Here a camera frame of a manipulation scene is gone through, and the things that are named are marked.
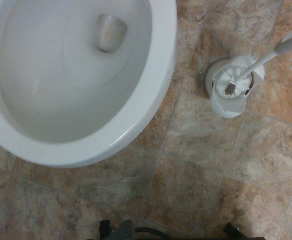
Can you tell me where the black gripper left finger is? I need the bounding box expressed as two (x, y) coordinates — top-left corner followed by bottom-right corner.
(98, 219), (112, 240)

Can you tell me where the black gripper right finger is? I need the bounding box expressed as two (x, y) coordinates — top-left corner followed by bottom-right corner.
(222, 223), (240, 240)

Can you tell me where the white toilet brush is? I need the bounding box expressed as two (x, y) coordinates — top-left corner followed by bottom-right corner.
(215, 24), (292, 99)

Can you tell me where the white toilet bowl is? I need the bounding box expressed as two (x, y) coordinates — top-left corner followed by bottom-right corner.
(0, 0), (178, 169)

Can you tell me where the white brush holder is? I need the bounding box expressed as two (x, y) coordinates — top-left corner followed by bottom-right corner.
(203, 55), (266, 119)

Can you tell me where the black camera cable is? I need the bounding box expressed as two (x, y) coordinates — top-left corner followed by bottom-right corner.
(133, 226), (169, 240)

